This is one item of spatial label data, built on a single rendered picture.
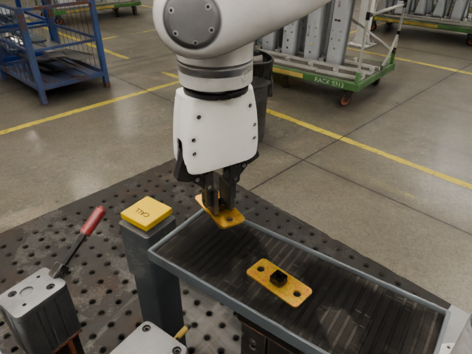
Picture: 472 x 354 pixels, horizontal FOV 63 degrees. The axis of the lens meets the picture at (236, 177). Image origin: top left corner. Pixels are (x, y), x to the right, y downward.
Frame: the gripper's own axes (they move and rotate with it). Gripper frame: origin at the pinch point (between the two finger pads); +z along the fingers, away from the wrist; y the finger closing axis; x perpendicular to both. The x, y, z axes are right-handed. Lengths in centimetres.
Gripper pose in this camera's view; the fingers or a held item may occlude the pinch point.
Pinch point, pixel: (218, 194)
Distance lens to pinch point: 52.5
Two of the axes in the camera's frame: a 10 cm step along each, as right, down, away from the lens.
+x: 5.1, 4.6, -7.2
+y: -8.6, 2.7, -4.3
